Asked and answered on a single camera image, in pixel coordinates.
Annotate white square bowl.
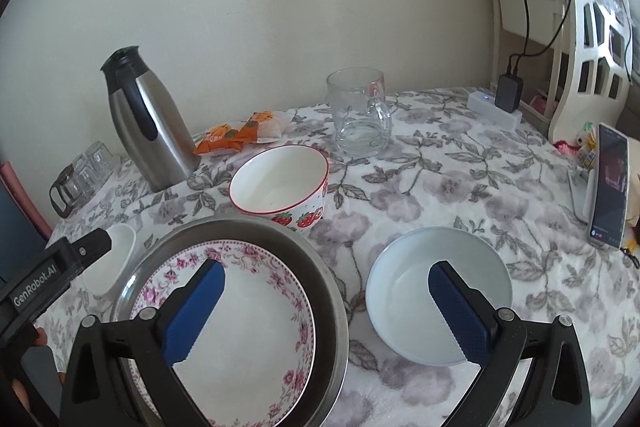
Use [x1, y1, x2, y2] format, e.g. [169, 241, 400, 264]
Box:
[82, 223, 137, 298]

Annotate pink floral round plate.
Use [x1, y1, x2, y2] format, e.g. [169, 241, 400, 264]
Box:
[129, 239, 316, 426]

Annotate pale blue round bowl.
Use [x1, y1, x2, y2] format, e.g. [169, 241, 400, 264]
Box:
[366, 227, 512, 366]

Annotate large stainless steel basin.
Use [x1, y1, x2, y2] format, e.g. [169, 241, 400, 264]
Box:
[111, 216, 349, 426]

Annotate strawberry pattern bowl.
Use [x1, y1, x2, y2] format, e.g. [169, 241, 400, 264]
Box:
[229, 144, 330, 232]

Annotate small glass teapot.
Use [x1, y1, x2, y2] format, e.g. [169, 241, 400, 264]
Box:
[49, 164, 94, 219]

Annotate small clear glass cup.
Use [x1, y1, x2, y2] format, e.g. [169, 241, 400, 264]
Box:
[86, 141, 119, 182]

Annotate smartphone on stand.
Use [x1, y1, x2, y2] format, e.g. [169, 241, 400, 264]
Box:
[589, 124, 629, 249]

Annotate stainless steel thermos jug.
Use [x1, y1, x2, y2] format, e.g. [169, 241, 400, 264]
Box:
[101, 46, 201, 192]

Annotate floral fleece tablecloth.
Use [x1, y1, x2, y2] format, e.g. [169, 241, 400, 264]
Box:
[31, 85, 640, 427]

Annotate orange snack packet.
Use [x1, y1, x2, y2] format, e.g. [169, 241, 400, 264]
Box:
[239, 110, 292, 144]
[193, 122, 244, 155]

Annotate white power strip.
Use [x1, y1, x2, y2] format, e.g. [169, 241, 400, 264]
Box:
[466, 91, 522, 132]

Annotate black power adapter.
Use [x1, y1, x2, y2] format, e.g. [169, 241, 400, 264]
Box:
[495, 72, 524, 114]

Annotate clear glass mug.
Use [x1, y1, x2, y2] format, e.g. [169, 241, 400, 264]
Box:
[326, 67, 392, 158]

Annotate white lattice shelf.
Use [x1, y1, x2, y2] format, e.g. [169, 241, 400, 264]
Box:
[492, 0, 632, 143]

